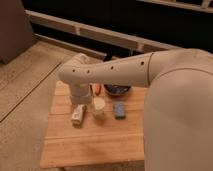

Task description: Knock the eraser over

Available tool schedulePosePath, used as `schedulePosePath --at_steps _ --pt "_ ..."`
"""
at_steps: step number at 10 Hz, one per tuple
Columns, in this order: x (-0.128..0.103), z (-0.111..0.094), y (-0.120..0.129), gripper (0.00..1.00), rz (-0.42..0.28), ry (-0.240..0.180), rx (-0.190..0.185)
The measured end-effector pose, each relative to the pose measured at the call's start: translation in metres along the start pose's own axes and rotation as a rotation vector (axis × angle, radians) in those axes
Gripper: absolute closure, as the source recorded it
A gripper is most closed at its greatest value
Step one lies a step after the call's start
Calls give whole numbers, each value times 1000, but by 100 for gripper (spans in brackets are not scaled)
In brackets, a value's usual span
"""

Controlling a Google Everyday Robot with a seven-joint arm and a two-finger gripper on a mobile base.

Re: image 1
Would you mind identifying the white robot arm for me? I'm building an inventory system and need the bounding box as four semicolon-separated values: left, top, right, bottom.
59;49;213;171

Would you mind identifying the dark bowl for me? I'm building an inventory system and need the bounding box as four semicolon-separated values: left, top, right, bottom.
104;84;131;96

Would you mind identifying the wooden shelf frame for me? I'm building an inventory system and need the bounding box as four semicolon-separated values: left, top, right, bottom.
21;0;213;55

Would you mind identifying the wooden side table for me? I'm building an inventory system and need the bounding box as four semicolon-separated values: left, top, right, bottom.
40;82;146;168

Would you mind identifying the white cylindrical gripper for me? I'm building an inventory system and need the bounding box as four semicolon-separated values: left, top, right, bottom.
69;84;92;125

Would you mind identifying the grey sofa corner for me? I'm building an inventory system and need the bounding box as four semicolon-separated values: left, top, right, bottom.
0;0;36;63

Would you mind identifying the white paper cup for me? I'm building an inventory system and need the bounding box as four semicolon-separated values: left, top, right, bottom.
93;97;105;117

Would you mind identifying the orange red object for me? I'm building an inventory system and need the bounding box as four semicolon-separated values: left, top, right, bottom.
93;84;101;95

